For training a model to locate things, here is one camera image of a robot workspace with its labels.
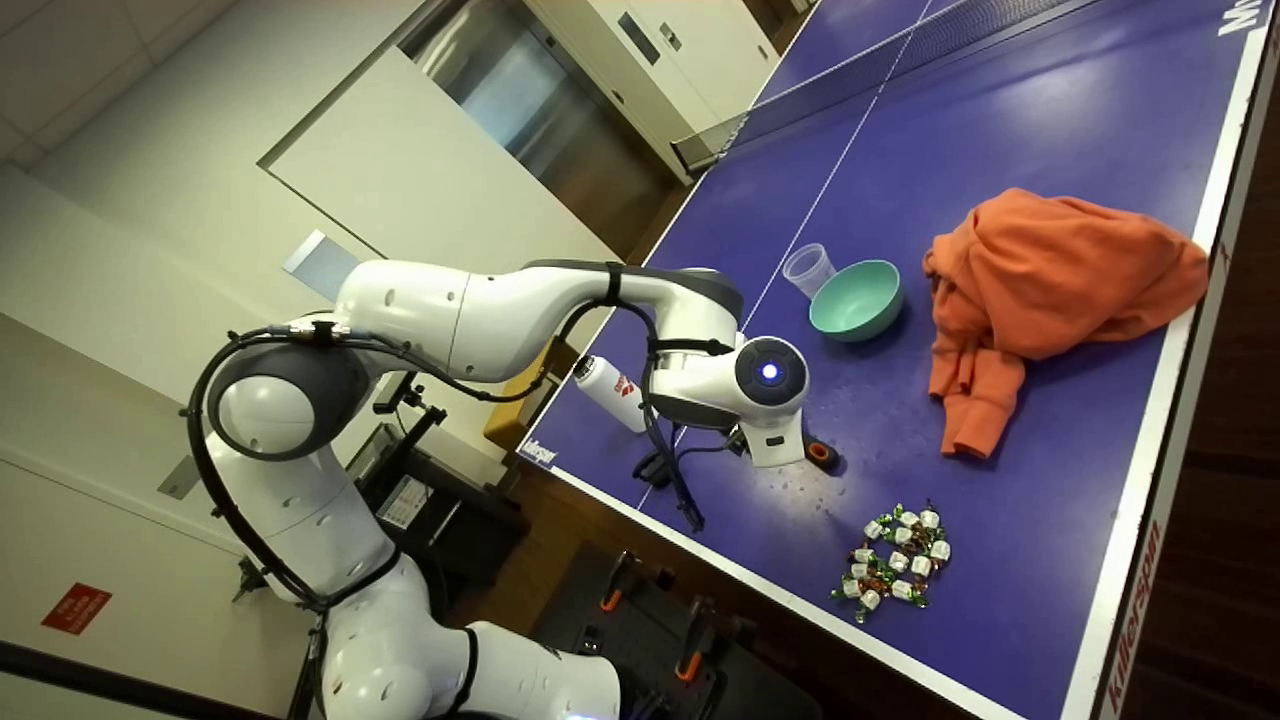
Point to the clear plastic cup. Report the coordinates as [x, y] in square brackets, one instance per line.
[810, 268]

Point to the orange handled clamp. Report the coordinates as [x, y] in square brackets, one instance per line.
[618, 582]
[697, 641]

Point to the orange cloth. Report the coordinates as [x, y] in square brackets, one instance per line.
[1030, 279]

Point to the white and black brush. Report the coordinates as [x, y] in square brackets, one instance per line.
[827, 456]

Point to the table tennis net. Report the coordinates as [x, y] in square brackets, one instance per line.
[871, 70]

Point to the teal bowl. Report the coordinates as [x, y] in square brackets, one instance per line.
[858, 301]

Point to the red wall sign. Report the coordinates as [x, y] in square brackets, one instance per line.
[76, 610]

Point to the pile of candies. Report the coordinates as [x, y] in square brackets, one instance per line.
[893, 563]

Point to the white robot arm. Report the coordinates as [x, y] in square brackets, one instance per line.
[271, 405]

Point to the small black clip object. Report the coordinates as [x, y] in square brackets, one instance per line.
[653, 468]

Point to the white water bottle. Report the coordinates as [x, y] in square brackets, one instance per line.
[610, 391]

